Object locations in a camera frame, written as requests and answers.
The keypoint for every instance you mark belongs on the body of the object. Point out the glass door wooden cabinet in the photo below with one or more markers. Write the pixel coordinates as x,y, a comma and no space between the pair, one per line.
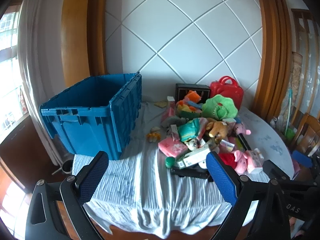
307,55

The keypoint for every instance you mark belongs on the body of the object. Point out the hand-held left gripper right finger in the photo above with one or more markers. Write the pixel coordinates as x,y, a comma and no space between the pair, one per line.
221,177

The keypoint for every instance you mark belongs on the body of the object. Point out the long white carton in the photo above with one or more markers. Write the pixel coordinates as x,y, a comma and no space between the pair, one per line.
195,156

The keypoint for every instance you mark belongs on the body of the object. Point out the small green cap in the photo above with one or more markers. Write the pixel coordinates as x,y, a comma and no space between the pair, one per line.
170,162

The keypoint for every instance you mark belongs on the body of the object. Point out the brown teddy bear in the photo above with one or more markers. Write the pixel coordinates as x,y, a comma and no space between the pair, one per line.
218,130

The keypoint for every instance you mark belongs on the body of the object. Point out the pink white tissue pack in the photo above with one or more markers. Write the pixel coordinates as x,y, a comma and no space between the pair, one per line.
227,145

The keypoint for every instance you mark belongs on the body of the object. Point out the orange and green plush toy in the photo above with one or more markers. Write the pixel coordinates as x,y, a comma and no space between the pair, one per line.
190,105

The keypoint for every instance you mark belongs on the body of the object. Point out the pink pig plush red dress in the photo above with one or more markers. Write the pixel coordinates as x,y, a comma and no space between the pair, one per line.
240,161

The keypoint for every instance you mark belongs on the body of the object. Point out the pastel tissue pack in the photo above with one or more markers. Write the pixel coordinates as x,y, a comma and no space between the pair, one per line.
255,161

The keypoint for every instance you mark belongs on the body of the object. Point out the black box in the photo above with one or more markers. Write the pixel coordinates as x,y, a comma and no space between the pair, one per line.
182,90

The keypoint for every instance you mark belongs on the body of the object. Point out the small yellow plush toy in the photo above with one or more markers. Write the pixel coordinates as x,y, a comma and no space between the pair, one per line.
153,135

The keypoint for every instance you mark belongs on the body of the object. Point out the wooden wall pillar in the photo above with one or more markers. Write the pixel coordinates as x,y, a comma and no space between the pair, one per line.
272,42
80,30

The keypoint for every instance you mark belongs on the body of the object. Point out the small white pink box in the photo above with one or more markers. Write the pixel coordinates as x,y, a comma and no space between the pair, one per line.
171,102

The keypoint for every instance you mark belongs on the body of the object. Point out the black case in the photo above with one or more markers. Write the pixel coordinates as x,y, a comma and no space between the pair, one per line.
190,172

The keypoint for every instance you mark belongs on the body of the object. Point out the teal plastic packet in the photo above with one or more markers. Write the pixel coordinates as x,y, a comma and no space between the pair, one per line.
188,130

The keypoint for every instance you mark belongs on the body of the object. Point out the red toy suitcase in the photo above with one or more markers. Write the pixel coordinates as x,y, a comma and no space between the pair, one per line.
230,92

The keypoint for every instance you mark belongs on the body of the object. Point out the white pink tissue box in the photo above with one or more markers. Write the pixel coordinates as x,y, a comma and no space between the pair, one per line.
230,120

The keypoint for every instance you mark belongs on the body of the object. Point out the pink pig plush blue body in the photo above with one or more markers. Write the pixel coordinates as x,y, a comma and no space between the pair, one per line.
241,128

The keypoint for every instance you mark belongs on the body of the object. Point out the yellowish paper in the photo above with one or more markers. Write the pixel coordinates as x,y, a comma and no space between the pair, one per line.
160,104

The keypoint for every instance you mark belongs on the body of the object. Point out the white curtain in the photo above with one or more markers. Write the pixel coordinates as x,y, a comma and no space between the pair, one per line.
37,55

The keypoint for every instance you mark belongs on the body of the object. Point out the window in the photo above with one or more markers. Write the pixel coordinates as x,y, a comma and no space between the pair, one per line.
10,75

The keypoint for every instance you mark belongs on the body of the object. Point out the blue plastic storage crate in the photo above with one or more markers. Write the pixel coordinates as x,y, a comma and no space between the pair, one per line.
82,127

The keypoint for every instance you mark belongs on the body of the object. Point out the pink floral tissue pack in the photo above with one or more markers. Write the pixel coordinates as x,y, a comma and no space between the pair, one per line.
172,147

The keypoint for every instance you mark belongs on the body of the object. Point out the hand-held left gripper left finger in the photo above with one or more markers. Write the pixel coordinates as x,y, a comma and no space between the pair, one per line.
96,175

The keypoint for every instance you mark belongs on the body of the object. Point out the green plush cabbage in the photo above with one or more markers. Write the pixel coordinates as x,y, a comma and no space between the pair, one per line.
220,107

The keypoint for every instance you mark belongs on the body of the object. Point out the white striped tablecloth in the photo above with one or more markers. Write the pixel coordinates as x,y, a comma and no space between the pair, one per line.
150,185

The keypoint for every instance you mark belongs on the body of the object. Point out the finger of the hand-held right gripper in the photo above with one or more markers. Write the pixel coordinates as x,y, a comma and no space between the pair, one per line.
302,159
276,168

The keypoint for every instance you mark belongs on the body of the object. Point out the pink packet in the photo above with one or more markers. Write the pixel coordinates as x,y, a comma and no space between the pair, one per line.
168,114

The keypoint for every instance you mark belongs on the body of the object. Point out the wooden desktop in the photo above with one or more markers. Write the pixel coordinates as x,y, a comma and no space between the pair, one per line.
195,233

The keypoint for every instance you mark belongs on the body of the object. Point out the small white plush dog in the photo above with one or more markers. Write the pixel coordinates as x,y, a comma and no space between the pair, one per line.
192,143

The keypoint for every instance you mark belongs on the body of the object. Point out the wooden chair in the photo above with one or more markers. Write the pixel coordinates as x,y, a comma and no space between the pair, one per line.
307,132

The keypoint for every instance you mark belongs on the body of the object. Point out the dark wooden cabinet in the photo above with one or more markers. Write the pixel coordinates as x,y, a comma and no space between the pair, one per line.
22,160

